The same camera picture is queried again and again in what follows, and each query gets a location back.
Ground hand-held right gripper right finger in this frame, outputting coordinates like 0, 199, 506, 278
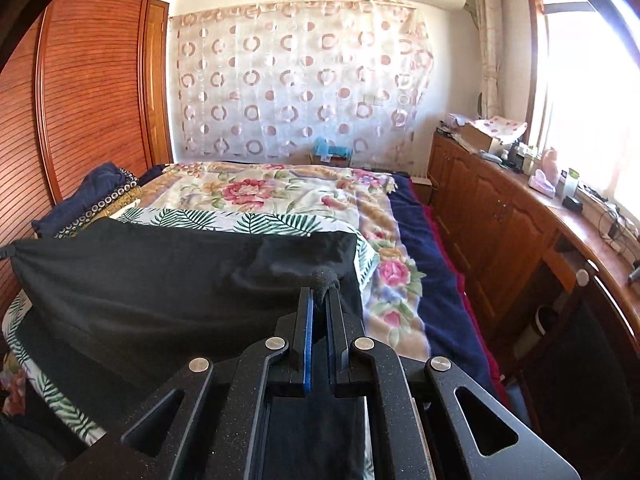
325, 290, 581, 480

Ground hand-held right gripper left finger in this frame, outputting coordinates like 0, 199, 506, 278
57, 287, 315, 480

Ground black t-shirt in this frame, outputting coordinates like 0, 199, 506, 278
0, 219, 381, 480

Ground navy blanket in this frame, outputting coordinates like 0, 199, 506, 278
387, 172, 506, 401

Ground leaf print bed sheet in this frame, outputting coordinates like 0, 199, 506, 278
0, 207, 381, 446

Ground floral blanket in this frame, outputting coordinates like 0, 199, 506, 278
112, 160, 436, 361

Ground blue toy box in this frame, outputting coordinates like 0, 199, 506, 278
311, 137, 353, 163

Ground wooden cabinet counter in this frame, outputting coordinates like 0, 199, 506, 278
427, 130, 640, 411

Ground white trash bin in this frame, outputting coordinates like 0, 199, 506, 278
512, 305, 561, 361

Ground stack of papers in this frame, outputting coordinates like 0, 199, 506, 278
435, 115, 466, 136

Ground dark circle-patterned cloth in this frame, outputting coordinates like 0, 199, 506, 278
52, 172, 143, 238

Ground cardboard box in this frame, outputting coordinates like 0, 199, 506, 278
457, 122, 501, 156

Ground circle-patterned sheer curtain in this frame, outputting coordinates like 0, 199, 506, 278
170, 0, 433, 171

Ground tissue pack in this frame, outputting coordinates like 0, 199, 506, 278
529, 169, 557, 197

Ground black chair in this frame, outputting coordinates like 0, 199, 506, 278
510, 260, 640, 480

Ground dark blue patterned pillow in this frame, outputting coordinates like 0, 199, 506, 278
32, 162, 131, 238

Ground pink dotted cloth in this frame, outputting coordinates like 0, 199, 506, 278
470, 115, 530, 143

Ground pink bottle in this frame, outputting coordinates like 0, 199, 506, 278
542, 147, 561, 183

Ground beige window curtain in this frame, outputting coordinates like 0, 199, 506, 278
471, 0, 506, 131

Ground wooden slatted wardrobe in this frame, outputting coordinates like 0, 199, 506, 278
0, 0, 173, 331

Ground wooden framed window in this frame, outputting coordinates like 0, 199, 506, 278
522, 0, 640, 211

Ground black cables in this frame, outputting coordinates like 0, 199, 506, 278
590, 200, 640, 256

